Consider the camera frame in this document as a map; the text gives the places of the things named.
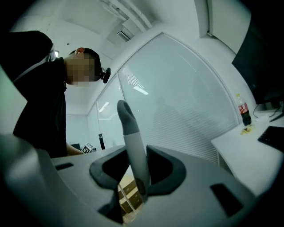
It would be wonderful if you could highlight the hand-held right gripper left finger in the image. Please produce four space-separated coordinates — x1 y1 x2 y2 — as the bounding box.
0 133 130 227

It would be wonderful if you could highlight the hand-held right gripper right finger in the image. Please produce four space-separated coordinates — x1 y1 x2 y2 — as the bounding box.
130 144 258 227

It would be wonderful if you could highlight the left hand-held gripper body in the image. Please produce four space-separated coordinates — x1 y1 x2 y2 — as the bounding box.
82 142 97 154

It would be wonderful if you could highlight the grey and white broom handle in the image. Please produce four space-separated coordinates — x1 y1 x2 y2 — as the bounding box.
117 99 152 204

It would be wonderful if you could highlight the person's left forearm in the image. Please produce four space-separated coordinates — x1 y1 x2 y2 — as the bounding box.
66 143 84 156

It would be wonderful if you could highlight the black upright stand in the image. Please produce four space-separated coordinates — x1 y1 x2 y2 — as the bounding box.
98 133 106 150

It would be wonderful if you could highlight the brown cardboard box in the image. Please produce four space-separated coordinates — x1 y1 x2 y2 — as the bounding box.
117 168 145 223

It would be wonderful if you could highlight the person's torso in black shirt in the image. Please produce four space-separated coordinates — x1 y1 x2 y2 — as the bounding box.
0 30 68 158

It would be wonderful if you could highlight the white desk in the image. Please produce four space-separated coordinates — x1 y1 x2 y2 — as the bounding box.
210 110 284 197

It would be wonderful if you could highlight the person's head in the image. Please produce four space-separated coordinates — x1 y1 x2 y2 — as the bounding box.
65 47 102 87

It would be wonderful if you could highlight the yellow snack wrapper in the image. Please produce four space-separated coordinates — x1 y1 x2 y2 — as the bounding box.
239 125 255 136

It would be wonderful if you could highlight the black keyboard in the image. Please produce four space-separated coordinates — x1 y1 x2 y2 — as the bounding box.
257 125 284 153

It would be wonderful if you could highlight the dark soda bottle red label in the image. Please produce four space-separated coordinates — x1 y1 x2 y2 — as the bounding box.
235 93 252 127

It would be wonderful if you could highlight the ceiling air vent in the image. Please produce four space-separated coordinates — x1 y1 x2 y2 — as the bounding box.
117 30 132 42

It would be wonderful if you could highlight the black computer monitor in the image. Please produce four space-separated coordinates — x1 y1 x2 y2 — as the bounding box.
231 21 284 105

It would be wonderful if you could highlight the black head-worn camera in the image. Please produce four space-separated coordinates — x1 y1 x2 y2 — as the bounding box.
100 67 112 84

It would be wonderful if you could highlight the white shoulder strap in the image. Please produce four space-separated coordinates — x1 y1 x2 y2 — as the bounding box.
12 43 56 83

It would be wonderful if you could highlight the black cable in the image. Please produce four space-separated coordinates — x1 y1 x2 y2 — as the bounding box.
252 103 267 118

